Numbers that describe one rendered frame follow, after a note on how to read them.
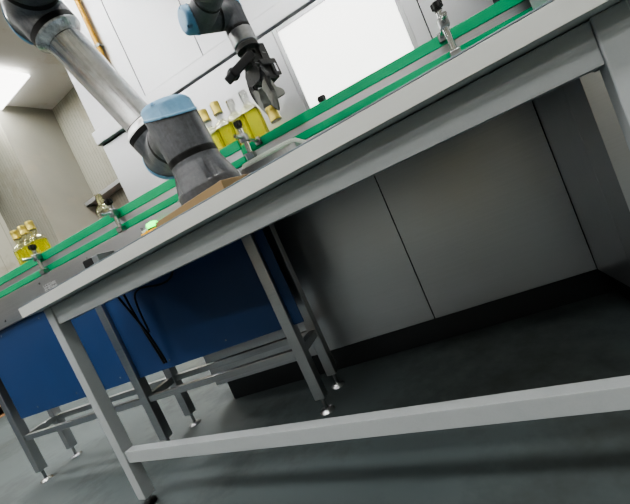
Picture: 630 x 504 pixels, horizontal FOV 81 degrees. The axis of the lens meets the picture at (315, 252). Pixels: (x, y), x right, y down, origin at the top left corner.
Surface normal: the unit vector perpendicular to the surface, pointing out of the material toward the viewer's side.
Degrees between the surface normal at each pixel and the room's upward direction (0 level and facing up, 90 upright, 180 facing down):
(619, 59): 90
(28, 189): 90
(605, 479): 0
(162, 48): 90
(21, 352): 90
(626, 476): 0
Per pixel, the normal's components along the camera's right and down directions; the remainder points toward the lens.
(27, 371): -0.29, 0.20
